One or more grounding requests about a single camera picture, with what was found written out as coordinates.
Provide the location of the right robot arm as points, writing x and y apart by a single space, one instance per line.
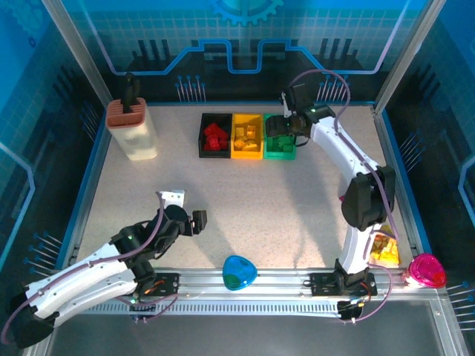
345 148

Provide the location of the yellow snack packet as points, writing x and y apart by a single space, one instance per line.
386 248

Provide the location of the round yellow lego marked 120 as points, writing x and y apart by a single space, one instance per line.
251 130

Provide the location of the green plastic bin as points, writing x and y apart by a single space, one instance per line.
280 155

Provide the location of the yellow arched lego brick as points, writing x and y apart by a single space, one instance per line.
251 147

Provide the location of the green two-by-four lego brick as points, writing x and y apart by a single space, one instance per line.
274 144
286 145

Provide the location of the yellow plastic bin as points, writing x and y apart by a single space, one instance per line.
246 155

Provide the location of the blue table border frame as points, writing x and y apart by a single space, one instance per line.
88 167

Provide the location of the black plastic bin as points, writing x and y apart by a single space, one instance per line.
202 154

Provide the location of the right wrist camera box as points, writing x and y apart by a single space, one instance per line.
300 96

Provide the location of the yellow lego cube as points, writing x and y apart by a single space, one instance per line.
239 132

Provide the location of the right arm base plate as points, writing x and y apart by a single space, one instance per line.
323 283

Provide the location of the aluminium frame rail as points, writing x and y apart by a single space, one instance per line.
282 280

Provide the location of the cream knife block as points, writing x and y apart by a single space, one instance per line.
130 137

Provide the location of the red two-by-four lego brick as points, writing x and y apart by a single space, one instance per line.
212 142

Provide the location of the aluminium frame post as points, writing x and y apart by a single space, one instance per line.
79 48
405 52

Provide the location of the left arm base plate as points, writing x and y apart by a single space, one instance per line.
165 283

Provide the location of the blue triangular dome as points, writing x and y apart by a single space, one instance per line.
239 274

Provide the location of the pink triangular dome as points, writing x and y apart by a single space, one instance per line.
426 272

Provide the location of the slotted aluminium strip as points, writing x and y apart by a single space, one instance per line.
241 308

